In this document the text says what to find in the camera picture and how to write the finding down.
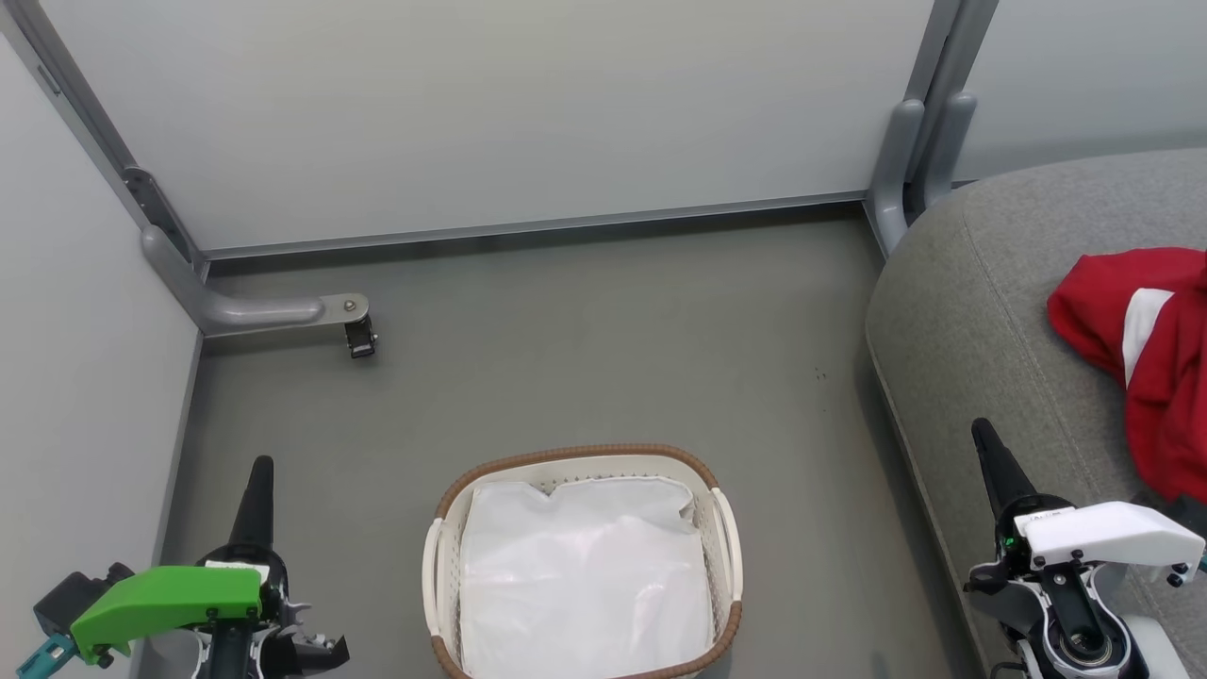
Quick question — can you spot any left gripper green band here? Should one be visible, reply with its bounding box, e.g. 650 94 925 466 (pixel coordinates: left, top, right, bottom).
70 455 352 679

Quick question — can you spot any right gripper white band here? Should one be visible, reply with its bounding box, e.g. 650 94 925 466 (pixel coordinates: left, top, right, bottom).
963 418 1207 628

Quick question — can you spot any red and white garment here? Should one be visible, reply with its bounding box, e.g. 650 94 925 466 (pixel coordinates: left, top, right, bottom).
1046 247 1207 506

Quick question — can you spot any white laundry basket brown rim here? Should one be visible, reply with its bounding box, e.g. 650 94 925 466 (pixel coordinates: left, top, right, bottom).
422 443 745 679

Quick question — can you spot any white basket liner cloth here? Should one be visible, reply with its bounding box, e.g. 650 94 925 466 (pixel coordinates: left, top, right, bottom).
458 474 716 679

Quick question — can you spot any grey fabric sofa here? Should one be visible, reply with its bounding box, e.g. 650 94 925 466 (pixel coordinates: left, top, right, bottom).
865 149 1207 679

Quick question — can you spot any grey partition foot with bolt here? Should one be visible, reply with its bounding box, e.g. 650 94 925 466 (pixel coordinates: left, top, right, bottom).
141 224 372 339

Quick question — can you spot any left cable with teal connector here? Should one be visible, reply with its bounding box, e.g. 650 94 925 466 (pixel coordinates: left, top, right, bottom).
13 634 78 679

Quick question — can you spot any grey partition bottom rail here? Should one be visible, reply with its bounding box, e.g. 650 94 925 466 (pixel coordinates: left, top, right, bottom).
201 190 870 263

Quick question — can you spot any grey double partition post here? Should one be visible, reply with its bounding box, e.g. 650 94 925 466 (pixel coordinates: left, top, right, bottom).
903 0 1000 107

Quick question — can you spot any grey partition post with hinge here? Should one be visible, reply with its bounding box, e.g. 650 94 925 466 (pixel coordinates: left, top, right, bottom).
0 0 210 276

